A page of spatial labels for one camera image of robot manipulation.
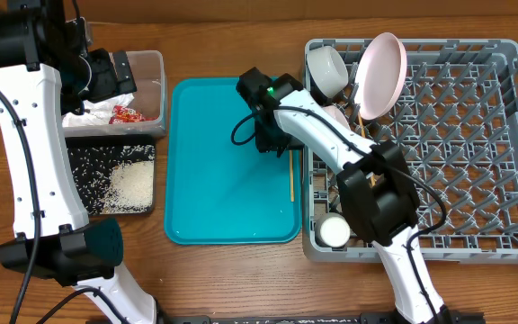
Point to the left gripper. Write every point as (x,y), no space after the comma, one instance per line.
(112,84)

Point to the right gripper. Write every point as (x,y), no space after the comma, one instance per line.
(268,140)

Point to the white tissue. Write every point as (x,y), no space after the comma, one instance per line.
(97,114)

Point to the red snack wrapper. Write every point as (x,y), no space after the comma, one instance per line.
(121,114)

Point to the pink shallow bowl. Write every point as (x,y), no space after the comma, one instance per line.
(338,117)

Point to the white bowl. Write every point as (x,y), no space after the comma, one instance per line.
(328,70)

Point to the wooden chopstick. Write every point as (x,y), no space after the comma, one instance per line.
(291,169)
(361,126)

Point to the rice pile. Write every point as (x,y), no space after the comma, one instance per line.
(131,188)

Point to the white paper cup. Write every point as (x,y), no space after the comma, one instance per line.
(332,230)

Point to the large white plate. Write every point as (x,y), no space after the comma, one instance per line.
(380,76)

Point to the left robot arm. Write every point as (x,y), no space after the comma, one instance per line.
(46,71)

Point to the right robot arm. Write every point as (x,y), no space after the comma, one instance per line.
(378,195)

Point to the grey dishwasher rack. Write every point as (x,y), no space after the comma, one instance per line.
(456,122)

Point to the clear plastic bin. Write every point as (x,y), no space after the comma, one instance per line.
(148,70)

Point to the teal plastic tray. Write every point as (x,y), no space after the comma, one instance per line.
(218,193)

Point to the black tray bin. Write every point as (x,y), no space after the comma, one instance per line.
(92,160)

